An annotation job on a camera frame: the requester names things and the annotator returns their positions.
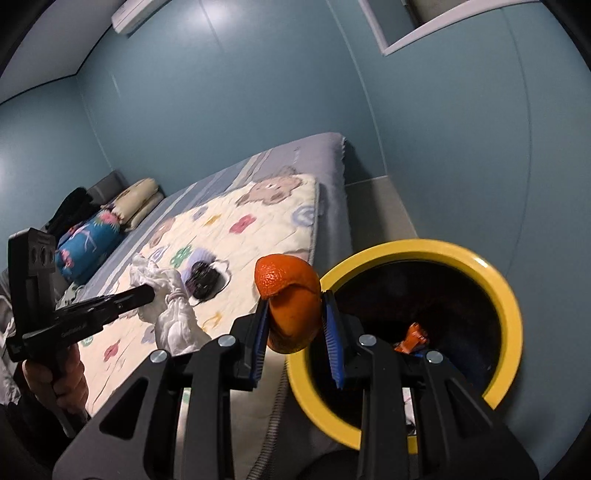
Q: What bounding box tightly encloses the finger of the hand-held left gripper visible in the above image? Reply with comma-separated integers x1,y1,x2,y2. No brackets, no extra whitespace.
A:
108,284,156,320

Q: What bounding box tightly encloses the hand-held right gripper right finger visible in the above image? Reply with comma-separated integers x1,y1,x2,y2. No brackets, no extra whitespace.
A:
321,291,540,480

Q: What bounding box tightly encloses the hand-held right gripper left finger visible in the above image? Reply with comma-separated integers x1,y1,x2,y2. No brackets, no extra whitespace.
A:
52,298,271,480

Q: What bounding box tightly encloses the white tissue bundle lilac band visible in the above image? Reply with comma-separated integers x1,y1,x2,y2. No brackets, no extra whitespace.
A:
128,253,213,356

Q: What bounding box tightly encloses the orange peel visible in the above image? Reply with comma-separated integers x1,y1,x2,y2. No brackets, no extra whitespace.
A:
255,253,321,355

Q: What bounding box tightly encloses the orange snack wrapper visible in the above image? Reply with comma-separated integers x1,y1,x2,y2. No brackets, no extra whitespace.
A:
394,322,430,355

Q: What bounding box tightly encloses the yellow trash bin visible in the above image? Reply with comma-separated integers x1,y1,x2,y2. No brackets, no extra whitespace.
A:
286,239,523,450

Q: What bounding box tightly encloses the person's left forearm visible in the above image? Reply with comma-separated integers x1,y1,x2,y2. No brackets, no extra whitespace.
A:
0,399,90,480

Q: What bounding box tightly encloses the person's left hand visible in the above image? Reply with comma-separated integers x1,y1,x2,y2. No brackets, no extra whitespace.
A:
22,344,89,422

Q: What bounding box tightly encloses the blue floral pillow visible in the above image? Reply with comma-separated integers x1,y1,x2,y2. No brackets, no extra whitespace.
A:
54,208,125,284

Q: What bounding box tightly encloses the black crumpled plastic bag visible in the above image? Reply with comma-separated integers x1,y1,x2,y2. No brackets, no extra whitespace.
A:
189,261,221,299

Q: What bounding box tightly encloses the lilac foam fruit net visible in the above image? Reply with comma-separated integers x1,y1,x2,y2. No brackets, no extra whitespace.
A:
185,247,216,282

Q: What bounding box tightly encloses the black clothing pile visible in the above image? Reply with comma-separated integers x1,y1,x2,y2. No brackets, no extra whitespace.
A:
44,187,105,236

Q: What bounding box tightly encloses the beige folded blanket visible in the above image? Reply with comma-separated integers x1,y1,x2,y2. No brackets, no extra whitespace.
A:
111,178,165,232

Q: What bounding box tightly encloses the grey padded headboard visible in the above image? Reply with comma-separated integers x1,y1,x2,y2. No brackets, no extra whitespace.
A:
87,170,126,205

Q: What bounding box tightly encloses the cream bear printed quilt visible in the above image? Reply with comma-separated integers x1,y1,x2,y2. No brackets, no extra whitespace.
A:
58,173,321,416

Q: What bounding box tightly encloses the white air conditioner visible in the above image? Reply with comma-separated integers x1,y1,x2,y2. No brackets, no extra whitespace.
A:
111,0,175,34

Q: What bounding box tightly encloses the white window frame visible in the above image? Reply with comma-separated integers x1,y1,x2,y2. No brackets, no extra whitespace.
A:
358,0,505,57

